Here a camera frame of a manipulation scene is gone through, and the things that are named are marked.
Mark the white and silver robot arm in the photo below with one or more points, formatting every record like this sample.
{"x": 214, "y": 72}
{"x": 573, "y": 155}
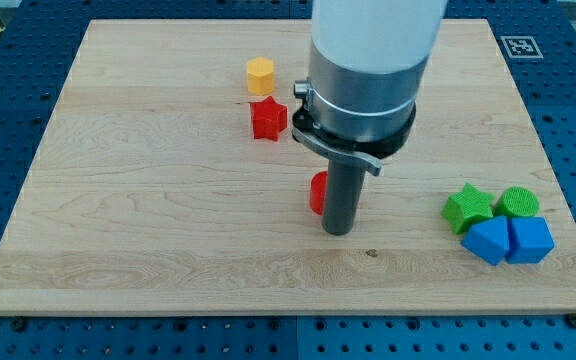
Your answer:
{"x": 367, "y": 60}

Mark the blue cube block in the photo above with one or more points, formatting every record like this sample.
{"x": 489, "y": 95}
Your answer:
{"x": 530, "y": 240}

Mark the green star block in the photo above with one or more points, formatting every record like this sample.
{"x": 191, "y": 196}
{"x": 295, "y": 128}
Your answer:
{"x": 466, "y": 208}

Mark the red star block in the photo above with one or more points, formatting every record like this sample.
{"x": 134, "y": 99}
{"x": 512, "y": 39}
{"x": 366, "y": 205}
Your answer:
{"x": 269, "y": 119}

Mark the red cylinder block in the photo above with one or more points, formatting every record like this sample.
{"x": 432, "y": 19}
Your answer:
{"x": 317, "y": 192}

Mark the green cylinder block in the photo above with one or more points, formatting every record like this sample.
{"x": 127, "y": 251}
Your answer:
{"x": 517, "y": 201}

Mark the light wooden board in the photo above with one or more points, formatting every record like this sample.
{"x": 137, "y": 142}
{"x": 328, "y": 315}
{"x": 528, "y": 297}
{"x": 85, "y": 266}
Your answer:
{"x": 149, "y": 196}

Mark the yellow hexagon block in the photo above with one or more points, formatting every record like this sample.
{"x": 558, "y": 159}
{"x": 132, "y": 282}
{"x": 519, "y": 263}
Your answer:
{"x": 260, "y": 76}

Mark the blue triangular block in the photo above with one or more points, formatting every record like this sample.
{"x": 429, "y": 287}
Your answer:
{"x": 489, "y": 240}

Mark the white fiducial marker tag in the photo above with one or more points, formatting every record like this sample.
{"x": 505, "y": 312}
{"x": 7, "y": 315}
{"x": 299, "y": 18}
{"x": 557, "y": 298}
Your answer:
{"x": 521, "y": 47}

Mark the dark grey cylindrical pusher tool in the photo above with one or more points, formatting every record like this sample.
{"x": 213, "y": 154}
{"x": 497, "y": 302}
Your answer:
{"x": 343, "y": 190}

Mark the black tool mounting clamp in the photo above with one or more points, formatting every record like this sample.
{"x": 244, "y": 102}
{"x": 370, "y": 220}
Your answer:
{"x": 365, "y": 156}

